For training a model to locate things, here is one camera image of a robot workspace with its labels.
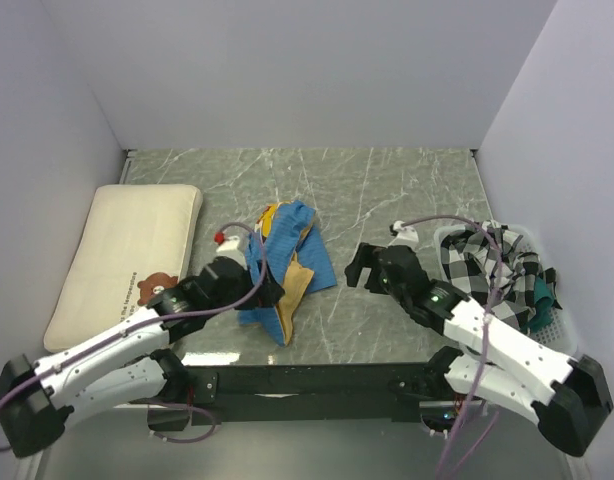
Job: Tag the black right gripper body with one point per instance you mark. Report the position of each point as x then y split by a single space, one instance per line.
395 290

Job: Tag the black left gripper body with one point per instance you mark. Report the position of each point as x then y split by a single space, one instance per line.
243 287

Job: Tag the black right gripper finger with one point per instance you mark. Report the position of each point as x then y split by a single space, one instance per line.
375 282
363 258

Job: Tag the yellow and blue pillowcase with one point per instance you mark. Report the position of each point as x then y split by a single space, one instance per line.
297 260

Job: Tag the cream pillow with bear print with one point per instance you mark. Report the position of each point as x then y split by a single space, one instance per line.
137 241

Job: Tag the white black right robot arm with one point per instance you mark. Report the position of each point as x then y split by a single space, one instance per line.
567 398

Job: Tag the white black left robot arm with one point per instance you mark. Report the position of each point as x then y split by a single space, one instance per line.
130 361

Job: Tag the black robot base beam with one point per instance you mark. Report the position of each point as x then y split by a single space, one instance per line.
237 393

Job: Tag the black white checkered cloth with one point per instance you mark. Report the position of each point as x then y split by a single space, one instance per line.
477 259

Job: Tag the teal green cloth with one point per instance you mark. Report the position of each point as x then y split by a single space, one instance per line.
545 300

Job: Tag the white plastic basket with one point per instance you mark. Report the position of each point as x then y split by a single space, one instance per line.
557 336

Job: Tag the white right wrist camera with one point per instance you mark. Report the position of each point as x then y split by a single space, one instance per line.
403 235

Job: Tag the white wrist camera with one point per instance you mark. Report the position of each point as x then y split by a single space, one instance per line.
403 235
227 243

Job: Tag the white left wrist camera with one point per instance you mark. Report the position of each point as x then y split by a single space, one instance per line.
227 243

